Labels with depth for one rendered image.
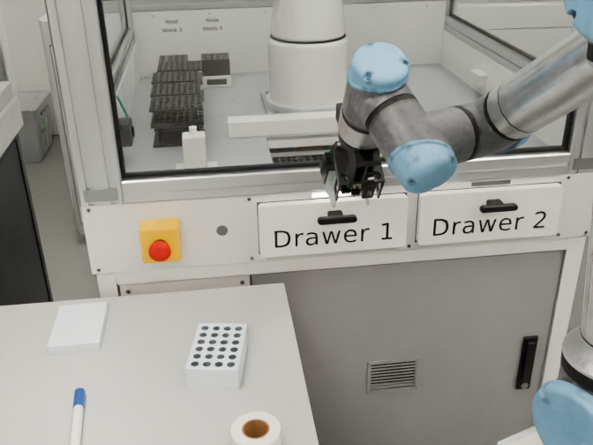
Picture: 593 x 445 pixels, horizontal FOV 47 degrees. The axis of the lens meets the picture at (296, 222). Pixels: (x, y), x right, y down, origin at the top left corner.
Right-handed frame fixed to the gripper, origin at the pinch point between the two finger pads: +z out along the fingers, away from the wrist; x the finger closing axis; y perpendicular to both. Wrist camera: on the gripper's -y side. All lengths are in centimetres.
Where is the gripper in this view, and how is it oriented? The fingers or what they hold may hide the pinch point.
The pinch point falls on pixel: (343, 189)
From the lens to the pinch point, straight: 118.3
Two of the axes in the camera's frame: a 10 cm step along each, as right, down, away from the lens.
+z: -0.6, 4.7, 8.8
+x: 9.9, -0.7, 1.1
